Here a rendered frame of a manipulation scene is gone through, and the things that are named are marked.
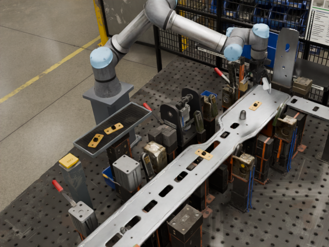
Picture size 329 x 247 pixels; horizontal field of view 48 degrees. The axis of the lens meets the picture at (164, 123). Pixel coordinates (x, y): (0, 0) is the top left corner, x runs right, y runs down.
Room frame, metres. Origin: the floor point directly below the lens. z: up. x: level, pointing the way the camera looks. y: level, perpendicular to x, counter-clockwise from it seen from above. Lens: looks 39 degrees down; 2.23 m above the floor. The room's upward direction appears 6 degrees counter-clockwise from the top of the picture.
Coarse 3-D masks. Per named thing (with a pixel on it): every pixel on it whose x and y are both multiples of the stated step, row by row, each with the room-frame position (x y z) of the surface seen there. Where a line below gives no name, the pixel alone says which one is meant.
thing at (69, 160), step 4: (68, 156) 1.15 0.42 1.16; (72, 156) 1.15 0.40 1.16; (60, 160) 1.13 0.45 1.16; (64, 160) 1.13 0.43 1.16; (68, 160) 1.13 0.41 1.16; (72, 160) 1.13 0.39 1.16; (76, 160) 1.13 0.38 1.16; (64, 164) 1.11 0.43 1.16; (68, 164) 1.11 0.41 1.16; (72, 164) 1.11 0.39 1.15; (68, 168) 1.09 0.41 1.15
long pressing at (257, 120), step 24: (264, 96) 1.66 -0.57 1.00; (288, 96) 1.64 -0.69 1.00; (240, 120) 1.47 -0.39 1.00; (264, 120) 1.45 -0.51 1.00; (168, 168) 1.18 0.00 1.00; (216, 168) 1.16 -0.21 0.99; (144, 192) 1.06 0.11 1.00; (192, 192) 1.04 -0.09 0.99; (120, 216) 0.94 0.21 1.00; (144, 216) 0.93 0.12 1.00; (168, 216) 0.92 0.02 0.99; (96, 240) 0.84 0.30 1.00; (120, 240) 0.83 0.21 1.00; (144, 240) 0.82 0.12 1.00
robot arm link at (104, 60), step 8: (104, 48) 1.76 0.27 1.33; (96, 56) 1.70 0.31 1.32; (104, 56) 1.69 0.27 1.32; (112, 56) 1.71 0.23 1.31; (96, 64) 1.67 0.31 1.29; (104, 64) 1.67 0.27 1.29; (112, 64) 1.70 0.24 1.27; (96, 72) 1.67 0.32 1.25; (104, 72) 1.67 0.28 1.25; (112, 72) 1.69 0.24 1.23
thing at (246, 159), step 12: (240, 156) 1.17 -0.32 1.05; (252, 156) 1.16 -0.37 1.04; (240, 168) 1.15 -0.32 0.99; (252, 168) 1.14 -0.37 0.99; (240, 180) 1.15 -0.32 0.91; (252, 180) 1.15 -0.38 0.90; (240, 192) 1.14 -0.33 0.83; (228, 204) 1.18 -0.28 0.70; (240, 204) 1.14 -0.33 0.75; (252, 204) 1.16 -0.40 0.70
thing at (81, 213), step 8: (72, 208) 0.96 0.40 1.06; (80, 208) 0.95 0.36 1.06; (88, 208) 0.95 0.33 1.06; (72, 216) 0.93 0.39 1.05; (80, 216) 0.92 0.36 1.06; (88, 216) 0.91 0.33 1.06; (80, 224) 0.90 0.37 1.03; (88, 224) 0.91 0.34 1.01; (96, 224) 0.93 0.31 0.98; (80, 232) 0.92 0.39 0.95; (88, 232) 0.90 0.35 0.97
